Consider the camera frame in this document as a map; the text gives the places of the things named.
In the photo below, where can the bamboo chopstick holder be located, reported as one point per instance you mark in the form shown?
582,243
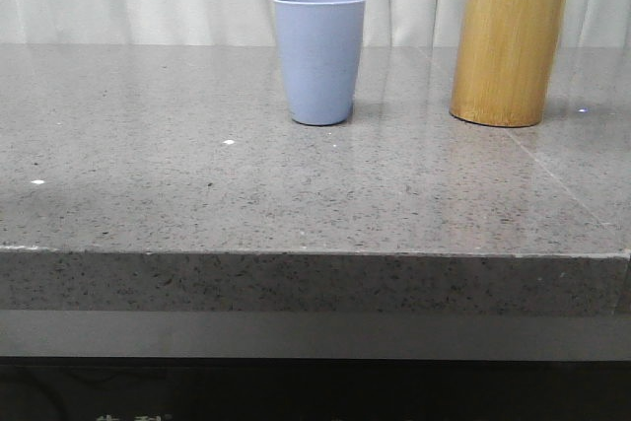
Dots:
504,61

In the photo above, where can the blue plastic cup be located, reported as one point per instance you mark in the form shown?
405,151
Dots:
319,44

